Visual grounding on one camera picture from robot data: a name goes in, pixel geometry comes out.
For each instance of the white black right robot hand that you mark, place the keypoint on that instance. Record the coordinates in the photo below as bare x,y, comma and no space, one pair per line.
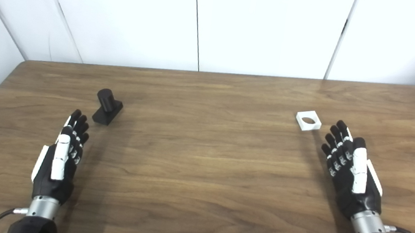
359,199

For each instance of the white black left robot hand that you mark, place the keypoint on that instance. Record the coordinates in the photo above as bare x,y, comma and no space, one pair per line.
51,177

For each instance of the white square piece with hole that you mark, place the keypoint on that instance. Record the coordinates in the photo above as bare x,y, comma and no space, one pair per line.
311,127

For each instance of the black peg with square base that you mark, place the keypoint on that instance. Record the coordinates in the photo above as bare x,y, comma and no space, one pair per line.
106,107

